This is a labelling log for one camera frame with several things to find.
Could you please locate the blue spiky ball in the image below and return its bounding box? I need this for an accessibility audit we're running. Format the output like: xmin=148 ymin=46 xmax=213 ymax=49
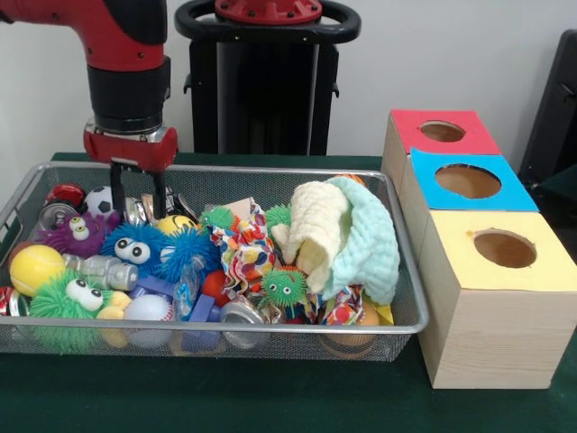
xmin=101 ymin=223 xmax=170 ymax=279

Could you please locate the shallow wire mesh bin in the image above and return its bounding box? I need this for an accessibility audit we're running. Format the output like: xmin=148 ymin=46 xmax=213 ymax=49
xmin=0 ymin=161 xmax=432 ymax=362

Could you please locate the wooden box with three holes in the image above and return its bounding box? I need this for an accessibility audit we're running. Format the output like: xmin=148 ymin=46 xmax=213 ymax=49
xmin=380 ymin=107 xmax=577 ymax=390

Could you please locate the mint waffle cloth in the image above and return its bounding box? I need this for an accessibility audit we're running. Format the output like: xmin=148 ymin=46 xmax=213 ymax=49
xmin=322 ymin=177 xmax=401 ymax=306

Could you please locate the cream waffle cloth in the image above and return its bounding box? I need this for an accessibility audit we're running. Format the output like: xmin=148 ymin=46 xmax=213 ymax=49
xmin=271 ymin=181 xmax=353 ymax=294

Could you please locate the dark green table cloth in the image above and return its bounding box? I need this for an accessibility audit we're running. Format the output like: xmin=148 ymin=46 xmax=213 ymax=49
xmin=538 ymin=164 xmax=577 ymax=195
xmin=0 ymin=152 xmax=577 ymax=433

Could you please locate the green spiky googly-eyed ball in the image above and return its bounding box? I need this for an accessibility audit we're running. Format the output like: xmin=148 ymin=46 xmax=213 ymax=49
xmin=29 ymin=270 xmax=133 ymax=354

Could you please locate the colourful patterned cloth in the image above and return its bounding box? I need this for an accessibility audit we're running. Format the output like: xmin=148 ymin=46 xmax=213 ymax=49
xmin=209 ymin=197 xmax=279 ymax=301

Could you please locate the spiky multicolour caterpillar toy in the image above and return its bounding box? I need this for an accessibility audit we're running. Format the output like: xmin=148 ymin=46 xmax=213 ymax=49
xmin=260 ymin=266 xmax=309 ymax=309

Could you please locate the white baseball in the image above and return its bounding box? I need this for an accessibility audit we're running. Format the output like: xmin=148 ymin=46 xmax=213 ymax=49
xmin=124 ymin=294 xmax=175 ymax=348

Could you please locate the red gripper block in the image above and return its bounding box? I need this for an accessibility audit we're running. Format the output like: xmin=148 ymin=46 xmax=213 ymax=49
xmin=83 ymin=127 xmax=179 ymax=220

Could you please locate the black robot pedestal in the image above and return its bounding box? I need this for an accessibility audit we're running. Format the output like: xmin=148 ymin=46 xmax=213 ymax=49
xmin=174 ymin=0 xmax=362 ymax=157

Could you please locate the small soccer ball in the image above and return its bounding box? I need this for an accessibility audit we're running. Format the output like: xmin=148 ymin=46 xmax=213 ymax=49
xmin=84 ymin=186 xmax=115 ymax=216

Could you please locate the purple spiky googly-eyed toy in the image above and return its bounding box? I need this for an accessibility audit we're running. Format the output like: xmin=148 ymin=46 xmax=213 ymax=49
xmin=35 ymin=213 xmax=121 ymax=260

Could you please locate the yellow ball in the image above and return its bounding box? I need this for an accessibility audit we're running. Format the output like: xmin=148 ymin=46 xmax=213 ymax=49
xmin=8 ymin=245 xmax=67 ymax=299

